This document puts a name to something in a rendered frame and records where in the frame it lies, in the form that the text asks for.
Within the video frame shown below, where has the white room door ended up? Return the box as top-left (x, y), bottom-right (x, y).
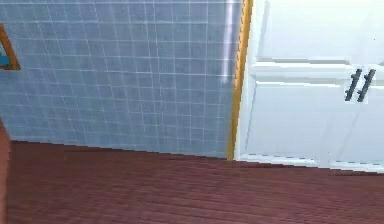
top-left (234, 0), bottom-right (384, 174)

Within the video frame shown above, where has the wooden framed picture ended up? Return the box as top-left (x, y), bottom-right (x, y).
top-left (0, 23), bottom-right (22, 71)

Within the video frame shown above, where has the red brown furniture edge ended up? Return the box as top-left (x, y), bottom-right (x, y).
top-left (0, 117), bottom-right (12, 224)

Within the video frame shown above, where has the yellow door frame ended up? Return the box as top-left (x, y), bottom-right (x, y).
top-left (226, 0), bottom-right (254, 161)

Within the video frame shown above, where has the black door handle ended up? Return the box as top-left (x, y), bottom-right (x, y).
top-left (356, 68), bottom-right (377, 103)
top-left (344, 68), bottom-right (363, 102)

